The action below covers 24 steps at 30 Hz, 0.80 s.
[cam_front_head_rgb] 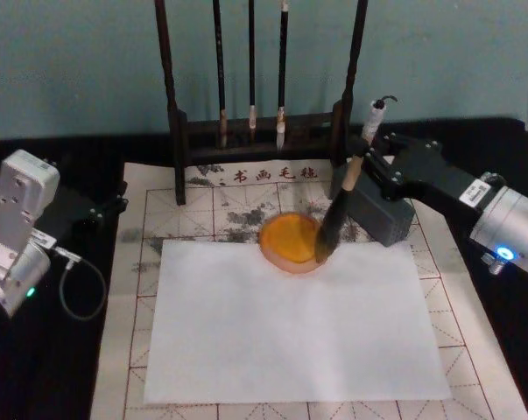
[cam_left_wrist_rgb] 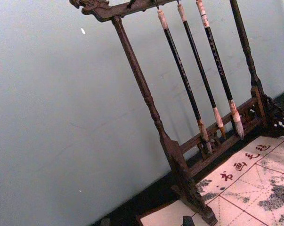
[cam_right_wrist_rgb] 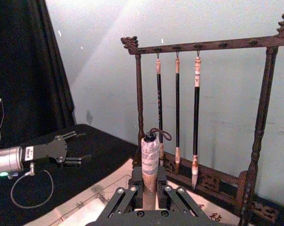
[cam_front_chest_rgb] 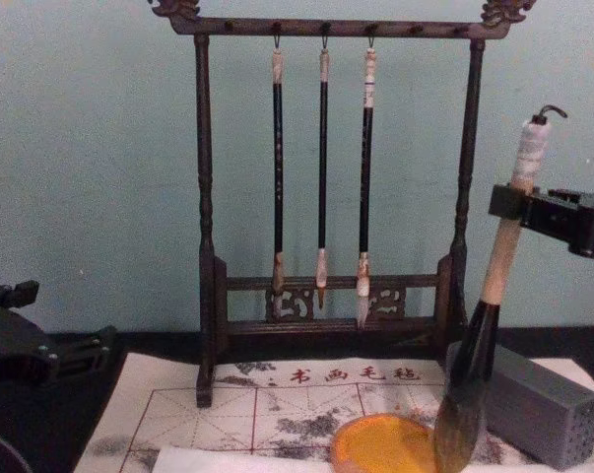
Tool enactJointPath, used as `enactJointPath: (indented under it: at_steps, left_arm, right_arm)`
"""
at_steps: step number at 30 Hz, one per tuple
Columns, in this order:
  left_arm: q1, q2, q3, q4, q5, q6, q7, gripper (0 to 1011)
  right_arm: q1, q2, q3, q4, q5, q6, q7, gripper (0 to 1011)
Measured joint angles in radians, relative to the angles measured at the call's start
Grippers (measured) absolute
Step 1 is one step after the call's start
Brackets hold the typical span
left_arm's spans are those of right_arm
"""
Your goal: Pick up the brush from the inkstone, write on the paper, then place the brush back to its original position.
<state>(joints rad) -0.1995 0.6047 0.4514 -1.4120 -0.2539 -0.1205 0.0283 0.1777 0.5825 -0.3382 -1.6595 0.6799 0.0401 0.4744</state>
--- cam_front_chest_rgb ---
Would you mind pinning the orange round dish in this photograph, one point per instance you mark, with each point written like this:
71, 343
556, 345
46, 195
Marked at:
380, 443

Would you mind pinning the grey block with holes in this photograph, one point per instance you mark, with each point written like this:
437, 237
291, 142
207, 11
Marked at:
538, 409

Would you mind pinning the calligraphy brush with brown tip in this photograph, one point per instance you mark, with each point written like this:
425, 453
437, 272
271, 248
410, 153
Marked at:
278, 197

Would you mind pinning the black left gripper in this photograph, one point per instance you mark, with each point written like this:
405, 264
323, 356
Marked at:
11, 350

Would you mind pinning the black table cloth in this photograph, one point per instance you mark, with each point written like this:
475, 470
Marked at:
65, 424

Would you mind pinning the thin black calligraphy brush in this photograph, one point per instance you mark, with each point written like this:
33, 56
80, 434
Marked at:
322, 197

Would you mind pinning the white paper sheet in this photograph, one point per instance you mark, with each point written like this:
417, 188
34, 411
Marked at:
237, 460

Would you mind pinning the calligraphy brush with white tip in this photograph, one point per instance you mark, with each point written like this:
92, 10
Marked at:
366, 197

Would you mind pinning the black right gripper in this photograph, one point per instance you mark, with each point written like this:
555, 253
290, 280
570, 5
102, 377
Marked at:
589, 226

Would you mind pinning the white felt mat, red grid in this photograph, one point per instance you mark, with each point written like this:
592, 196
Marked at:
237, 409

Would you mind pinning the dark carved wooden brush rack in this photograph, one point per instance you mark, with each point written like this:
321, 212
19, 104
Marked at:
204, 197

